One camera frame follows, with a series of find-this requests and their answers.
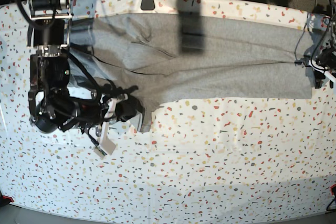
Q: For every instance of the grey T-shirt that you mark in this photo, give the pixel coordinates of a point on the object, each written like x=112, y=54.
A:
x=163, y=58

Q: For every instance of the black camera mount foot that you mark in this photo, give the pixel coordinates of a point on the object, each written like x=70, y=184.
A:
x=147, y=5

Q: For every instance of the red clamp right corner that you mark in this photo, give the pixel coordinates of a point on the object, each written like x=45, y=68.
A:
x=333, y=190

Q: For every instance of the red clamp corner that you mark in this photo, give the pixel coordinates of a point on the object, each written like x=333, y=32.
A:
x=333, y=190
x=5, y=200

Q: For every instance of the red clamp left corner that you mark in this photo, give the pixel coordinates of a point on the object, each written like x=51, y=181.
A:
x=5, y=200

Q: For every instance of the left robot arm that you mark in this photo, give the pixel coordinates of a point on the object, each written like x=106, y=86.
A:
x=324, y=38

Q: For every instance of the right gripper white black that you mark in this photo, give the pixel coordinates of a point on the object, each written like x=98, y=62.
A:
x=115, y=109

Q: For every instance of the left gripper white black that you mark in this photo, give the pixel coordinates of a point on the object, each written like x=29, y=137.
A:
x=322, y=68

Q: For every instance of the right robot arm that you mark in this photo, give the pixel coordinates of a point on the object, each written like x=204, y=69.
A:
x=50, y=104

